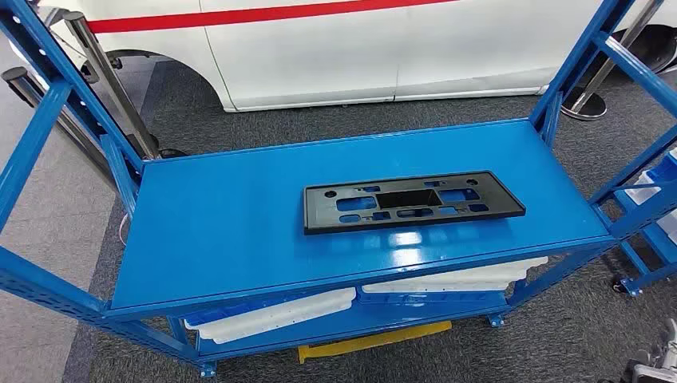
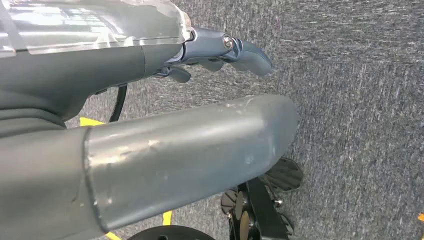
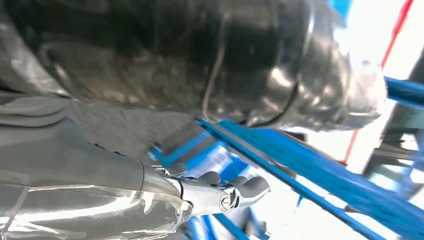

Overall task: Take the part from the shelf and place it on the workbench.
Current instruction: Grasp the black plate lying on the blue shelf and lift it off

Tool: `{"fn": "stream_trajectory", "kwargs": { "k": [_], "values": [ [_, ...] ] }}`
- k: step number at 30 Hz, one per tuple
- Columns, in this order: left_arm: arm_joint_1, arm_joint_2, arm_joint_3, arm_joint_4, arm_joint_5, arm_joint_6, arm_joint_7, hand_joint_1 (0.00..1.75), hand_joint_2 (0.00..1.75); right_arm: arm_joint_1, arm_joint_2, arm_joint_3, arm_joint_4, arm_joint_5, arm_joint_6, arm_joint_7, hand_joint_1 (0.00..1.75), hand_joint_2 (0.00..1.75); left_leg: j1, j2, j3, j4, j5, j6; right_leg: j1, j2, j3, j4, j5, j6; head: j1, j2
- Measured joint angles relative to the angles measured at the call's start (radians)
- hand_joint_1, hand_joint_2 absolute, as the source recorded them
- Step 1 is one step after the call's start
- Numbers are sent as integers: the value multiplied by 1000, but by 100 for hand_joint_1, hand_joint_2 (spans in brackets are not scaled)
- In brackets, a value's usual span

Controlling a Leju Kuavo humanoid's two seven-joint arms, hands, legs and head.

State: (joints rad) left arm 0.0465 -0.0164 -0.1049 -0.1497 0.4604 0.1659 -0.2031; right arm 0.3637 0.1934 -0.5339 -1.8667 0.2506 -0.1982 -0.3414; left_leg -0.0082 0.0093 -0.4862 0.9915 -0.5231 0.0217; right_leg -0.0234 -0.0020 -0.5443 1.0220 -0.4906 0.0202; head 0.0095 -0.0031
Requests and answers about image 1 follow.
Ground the black plastic mounting plate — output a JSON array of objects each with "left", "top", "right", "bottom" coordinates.
[{"left": 303, "top": 170, "right": 527, "bottom": 235}]

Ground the blue metal shelf rack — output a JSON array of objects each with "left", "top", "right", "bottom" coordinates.
[{"left": 0, "top": 0, "right": 677, "bottom": 379}]

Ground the steel stanchion round base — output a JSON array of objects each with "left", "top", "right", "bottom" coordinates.
[{"left": 560, "top": 0, "right": 667, "bottom": 121}]

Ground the yellow floor tape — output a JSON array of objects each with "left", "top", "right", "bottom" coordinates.
[{"left": 297, "top": 321, "right": 453, "bottom": 365}]

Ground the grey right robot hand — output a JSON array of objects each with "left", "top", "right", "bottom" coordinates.
[{"left": 623, "top": 317, "right": 677, "bottom": 383}]

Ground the blue wheeled shelf rack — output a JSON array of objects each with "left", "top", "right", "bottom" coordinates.
[{"left": 613, "top": 150, "right": 677, "bottom": 297}]

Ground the white car red stripe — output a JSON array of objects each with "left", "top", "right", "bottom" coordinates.
[{"left": 39, "top": 0, "right": 677, "bottom": 113}]

